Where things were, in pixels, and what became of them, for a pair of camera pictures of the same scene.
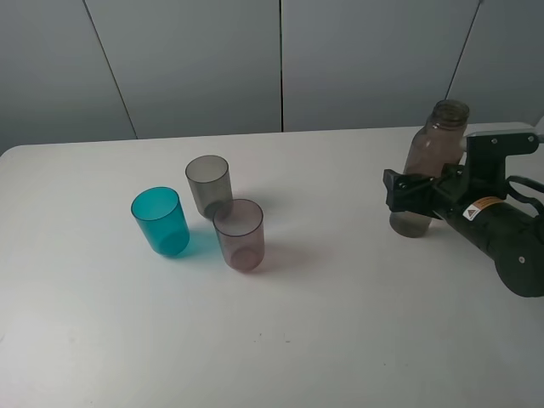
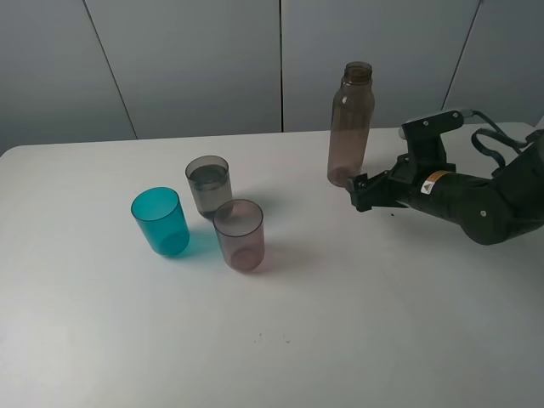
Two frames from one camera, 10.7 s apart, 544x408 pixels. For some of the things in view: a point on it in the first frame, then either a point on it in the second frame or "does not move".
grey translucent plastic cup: x=209 y=178 does not move
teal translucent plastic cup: x=158 y=212 does not move
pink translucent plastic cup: x=240 y=225 does not move
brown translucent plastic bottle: x=438 y=144 -> x=353 y=109
